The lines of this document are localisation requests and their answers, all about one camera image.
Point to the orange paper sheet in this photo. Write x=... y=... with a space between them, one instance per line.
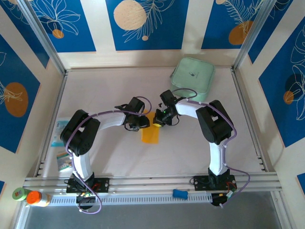
x=150 y=136

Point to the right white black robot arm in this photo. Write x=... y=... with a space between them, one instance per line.
x=215 y=155

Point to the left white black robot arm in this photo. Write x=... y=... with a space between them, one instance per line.
x=81 y=164

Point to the mint green zip pouch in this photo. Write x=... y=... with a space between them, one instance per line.
x=193 y=74

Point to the blue bone-shaped object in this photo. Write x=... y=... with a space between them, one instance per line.
x=180 y=193

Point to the blue white plastic packet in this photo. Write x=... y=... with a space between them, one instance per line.
x=57 y=133

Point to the green orange printed packet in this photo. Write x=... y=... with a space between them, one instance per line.
x=63 y=164

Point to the orange lid bottle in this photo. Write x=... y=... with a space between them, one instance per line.
x=34 y=197

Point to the green tape roll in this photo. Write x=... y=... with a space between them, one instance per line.
x=19 y=193

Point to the long aluminium mounting rail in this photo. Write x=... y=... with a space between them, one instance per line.
x=147 y=182

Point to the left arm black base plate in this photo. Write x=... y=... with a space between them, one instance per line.
x=103 y=184

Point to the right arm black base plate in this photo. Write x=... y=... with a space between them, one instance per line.
x=200 y=183

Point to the aluminium side rail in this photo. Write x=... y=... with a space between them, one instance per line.
x=249 y=119
x=51 y=124

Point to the aluminium frame post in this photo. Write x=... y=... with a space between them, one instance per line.
x=255 y=33
x=40 y=33

